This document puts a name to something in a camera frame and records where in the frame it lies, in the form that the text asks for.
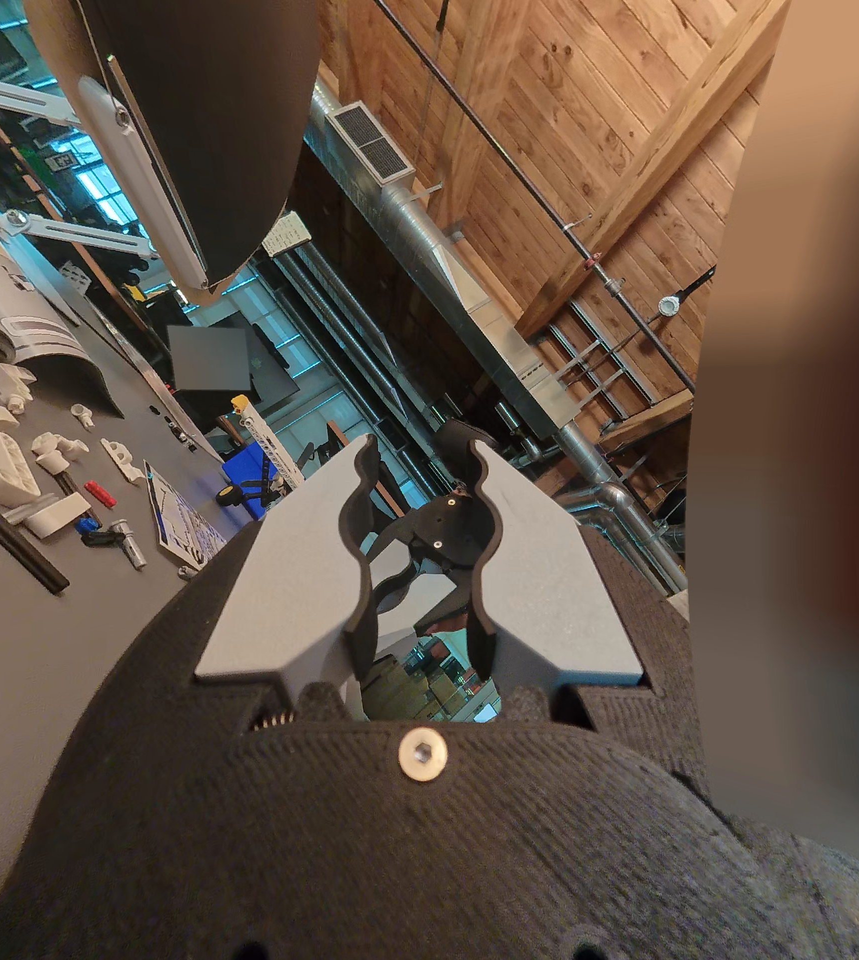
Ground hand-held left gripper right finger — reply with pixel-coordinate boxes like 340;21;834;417
465;438;646;699

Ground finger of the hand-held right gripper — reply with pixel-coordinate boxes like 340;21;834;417
375;566;470;661
371;536;422;612

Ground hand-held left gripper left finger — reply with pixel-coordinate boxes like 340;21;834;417
193;432;382;699

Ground grey lego pin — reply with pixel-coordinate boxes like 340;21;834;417
109;519;149;571

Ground long black lego axle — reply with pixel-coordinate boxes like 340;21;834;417
0;507;71;596

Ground open lego instruction booklet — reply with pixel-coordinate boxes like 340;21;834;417
0;180;125;418

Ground printed sticker sheet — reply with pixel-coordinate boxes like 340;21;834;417
142;459;230;571

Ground blue plastic bin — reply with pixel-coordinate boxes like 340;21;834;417
220;444;282;520

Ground white perforated beam tower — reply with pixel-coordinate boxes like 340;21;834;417
230;394;305;490

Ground black background monitor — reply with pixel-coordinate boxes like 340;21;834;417
174;310;301;436

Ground white round ceiling sensor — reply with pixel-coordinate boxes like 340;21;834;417
657;264;718;318

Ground white paper note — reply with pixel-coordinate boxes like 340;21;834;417
261;210;314;259

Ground black ceiling pipe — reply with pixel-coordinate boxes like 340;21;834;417
373;0;699;391

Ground white air vent grille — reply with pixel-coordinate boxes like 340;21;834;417
324;99;417;184

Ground large black curved panel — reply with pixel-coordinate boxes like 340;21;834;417
73;0;323;277

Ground grey wall pipes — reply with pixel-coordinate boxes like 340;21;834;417
270;243;438;496

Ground silver metal air duct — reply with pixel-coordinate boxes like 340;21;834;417
302;73;689;597

